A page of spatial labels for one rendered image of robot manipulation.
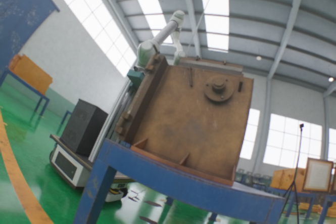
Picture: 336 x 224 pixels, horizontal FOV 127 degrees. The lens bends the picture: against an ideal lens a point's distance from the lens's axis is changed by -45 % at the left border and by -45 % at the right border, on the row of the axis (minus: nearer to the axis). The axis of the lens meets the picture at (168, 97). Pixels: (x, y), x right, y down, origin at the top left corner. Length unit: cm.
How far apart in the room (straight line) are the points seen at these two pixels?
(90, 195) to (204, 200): 47
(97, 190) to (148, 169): 27
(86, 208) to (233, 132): 78
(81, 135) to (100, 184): 92
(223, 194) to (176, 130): 43
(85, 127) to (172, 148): 99
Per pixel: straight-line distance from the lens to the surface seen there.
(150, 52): 131
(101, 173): 69
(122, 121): 81
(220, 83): 78
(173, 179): 55
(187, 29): 1128
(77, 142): 158
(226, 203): 54
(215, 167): 75
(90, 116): 155
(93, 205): 74
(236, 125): 79
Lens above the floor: 67
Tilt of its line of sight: 21 degrees up
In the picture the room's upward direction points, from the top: 23 degrees clockwise
